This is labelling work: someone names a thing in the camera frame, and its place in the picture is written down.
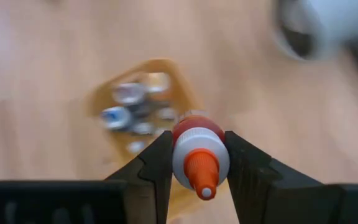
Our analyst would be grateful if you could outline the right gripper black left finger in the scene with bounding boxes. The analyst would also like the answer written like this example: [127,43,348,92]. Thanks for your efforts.
[104,129,175,224]

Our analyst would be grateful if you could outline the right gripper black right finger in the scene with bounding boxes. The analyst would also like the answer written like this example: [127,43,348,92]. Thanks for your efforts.
[224,129,347,224]

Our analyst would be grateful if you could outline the small white cap dropper bottle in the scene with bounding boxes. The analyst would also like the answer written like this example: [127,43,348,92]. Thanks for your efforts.
[157,107,177,121]
[126,140,146,154]
[132,121,154,135]

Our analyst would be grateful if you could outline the red cap colouring bottle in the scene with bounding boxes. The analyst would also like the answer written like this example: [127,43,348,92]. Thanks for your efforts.
[171,114,231,202]

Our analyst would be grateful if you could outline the blue cap colouring bottle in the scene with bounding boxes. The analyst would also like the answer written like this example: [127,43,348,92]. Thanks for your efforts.
[99,105,133,131]

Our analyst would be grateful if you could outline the yellow plastic bin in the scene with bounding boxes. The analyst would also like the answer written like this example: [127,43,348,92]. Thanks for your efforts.
[85,57,229,220]

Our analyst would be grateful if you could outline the purple cap colouring bottle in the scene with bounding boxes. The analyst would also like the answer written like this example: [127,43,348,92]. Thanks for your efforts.
[112,82,147,106]

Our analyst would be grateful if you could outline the yellow cap colouring bottle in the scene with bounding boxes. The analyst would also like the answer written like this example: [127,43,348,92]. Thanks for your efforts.
[147,72,171,94]

